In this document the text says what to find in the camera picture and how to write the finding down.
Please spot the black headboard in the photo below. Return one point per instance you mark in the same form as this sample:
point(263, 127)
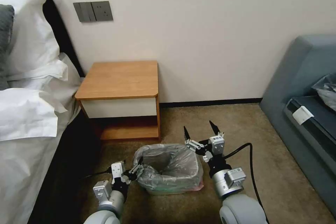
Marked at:
point(61, 32)

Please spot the translucent grey garbage bag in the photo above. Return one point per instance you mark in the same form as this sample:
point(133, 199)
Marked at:
point(168, 163)

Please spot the dark bed base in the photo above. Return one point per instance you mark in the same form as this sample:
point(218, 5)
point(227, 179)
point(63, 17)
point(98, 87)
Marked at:
point(68, 171)

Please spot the black plastic bag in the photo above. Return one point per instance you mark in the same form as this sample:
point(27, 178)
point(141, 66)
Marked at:
point(326, 90)

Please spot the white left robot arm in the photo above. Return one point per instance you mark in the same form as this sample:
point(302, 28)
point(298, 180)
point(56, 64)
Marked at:
point(106, 208)

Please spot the grey wall switch panel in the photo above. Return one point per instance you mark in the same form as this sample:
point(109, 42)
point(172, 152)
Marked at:
point(84, 12)

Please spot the white tag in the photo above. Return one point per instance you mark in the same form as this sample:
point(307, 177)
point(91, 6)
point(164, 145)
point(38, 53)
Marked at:
point(303, 115)

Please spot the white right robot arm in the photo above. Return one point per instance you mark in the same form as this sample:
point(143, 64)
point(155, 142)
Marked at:
point(236, 203)

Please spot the dark grey cushion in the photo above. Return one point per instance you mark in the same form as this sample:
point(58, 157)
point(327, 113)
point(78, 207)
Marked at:
point(4, 43)

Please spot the grey wall socket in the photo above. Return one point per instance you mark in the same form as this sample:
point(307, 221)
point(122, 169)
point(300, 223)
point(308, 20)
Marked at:
point(102, 10)

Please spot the white bed sheet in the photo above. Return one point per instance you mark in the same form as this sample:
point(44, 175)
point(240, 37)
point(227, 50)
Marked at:
point(23, 171)

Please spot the black baseboard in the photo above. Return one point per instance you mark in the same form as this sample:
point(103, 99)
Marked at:
point(210, 102)

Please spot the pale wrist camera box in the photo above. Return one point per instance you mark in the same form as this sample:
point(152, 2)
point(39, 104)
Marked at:
point(117, 169)
point(217, 144)

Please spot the blue-grey sofa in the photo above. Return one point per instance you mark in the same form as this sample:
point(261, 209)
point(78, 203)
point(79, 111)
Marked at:
point(286, 77)

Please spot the large white pillow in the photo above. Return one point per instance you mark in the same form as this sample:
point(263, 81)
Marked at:
point(29, 32)

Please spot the wooden nightstand with white drawer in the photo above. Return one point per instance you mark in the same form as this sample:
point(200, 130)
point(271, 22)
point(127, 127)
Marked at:
point(118, 82)

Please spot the dark sofa seat cushion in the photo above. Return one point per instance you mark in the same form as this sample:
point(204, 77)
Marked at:
point(317, 129)

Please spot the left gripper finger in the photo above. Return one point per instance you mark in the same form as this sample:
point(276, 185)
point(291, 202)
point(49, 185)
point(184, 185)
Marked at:
point(136, 177)
point(137, 168)

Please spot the small pale trash can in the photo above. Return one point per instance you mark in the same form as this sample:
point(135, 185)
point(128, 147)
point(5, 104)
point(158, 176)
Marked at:
point(173, 190)

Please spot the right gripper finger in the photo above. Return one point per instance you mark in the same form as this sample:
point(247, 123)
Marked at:
point(214, 128)
point(194, 145)

